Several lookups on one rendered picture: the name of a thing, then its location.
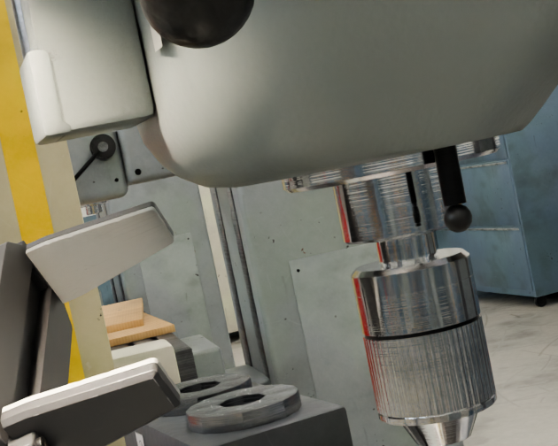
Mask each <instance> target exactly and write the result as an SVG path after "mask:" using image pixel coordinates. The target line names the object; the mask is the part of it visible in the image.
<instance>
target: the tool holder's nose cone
mask: <svg viewBox="0 0 558 446"><path fill-rule="evenodd" d="M476 418H477V413H476V414H473V415H471V416H468V417H465V418H462V419H456V420H451V421H447V422H443V423H437V424H431V425H423V426H403V427H404V428H405V429H406V430H407V432H408V433H409V434H410V436H411V437H412V438H413V439H414V441H415V442H416V443H417V444H418V445H420V446H445V445H449V444H453V443H457V442H461V441H463V440H465V439H467V438H469V437H470V436H471V434H472V430H473V427H474V425H475V421H476Z"/></svg>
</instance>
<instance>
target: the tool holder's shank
mask: <svg viewBox="0 0 558 446"><path fill-rule="evenodd" d="M376 250H377V255H378V259H379V264H382V265H399V264H405V263H410V262H415V261H418V260H422V259H425V258H431V257H433V256H435V255H436V253H438V251H437V246H436V241H435V236H434V232H433V231H431V232H428V233H424V234H419V235H412V236H408V237H402V238H398V239H392V240H387V241H381V242H376Z"/></svg>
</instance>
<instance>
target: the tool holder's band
mask: <svg viewBox="0 0 558 446"><path fill-rule="evenodd" d="M437 251H438V253H436V255H435V256H433V257H431V258H425V259H422V260H418V261H415V262H410V263H405V264H399V265H382V264H379V260H378V261H375V262H372V263H368V264H365V265H362V266H359V267H357V268H356V269H355V270H354V271H353V273H352V275H351V278H352V283H353V291H354V295H355V296H357V297H360V298H375V297H386V296H398V295H405V294H410V293H414V292H419V291H424V290H428V289H433V288H439V287H443V286H446V285H449V284H453V283H455V282H458V281H463V280H465V279H467V278H468V277H470V276H471V275H472V274H473V269H472V264H471V260H470V255H469V253H468V252H467V251H466V250H464V249H461V248H449V249H439V250H437Z"/></svg>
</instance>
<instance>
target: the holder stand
mask: <svg viewBox="0 0 558 446"><path fill-rule="evenodd" d="M175 385H176V386H177V388H178V389H179V390H180V400H181V404H180V406H179V407H178V408H176V409H174V410H172V411H170V412H169V413H167V414H165V415H163V416H161V417H159V418H157V419H155V420H153V421H152V422H150V423H148V424H146V425H145V426H143V427H140V428H138V429H137V430H135V431H134V432H132V433H130V434H127V435H125V436H124V438H125V443H126V446H353V441H352V437H351V432H350V427H349V423H348V418H347V414H346V409H345V407H344V406H342V405H338V404H332V403H329V402H325V401H322V400H318V399H314V398H312V397H308V396H302V395H300V394H299V391H298V388H296V387H295V386H293V385H284V384H277V385H261V384H258V383H254V382H252V381H251V376H249V375H248V374H247V373H224V374H217V375H212V376H206V377H201V378H197V379H194V380H189V381H183V382H180V383H177V384H175Z"/></svg>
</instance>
